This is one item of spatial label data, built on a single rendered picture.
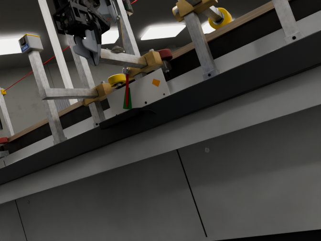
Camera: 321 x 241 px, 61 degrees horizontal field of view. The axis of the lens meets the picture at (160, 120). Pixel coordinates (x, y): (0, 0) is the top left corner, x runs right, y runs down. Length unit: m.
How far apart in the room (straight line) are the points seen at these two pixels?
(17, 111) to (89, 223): 6.26
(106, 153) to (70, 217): 0.67
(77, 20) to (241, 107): 0.52
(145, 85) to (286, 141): 0.54
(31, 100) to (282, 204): 7.16
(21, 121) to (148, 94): 6.77
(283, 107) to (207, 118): 0.23
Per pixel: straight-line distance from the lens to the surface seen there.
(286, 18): 0.85
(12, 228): 2.22
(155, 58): 0.96
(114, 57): 0.82
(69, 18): 0.76
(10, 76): 7.97
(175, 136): 0.95
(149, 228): 1.38
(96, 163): 1.18
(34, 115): 7.68
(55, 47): 2.79
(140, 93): 0.98
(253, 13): 1.09
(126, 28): 1.04
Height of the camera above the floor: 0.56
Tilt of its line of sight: 4 degrees up
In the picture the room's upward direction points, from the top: 19 degrees counter-clockwise
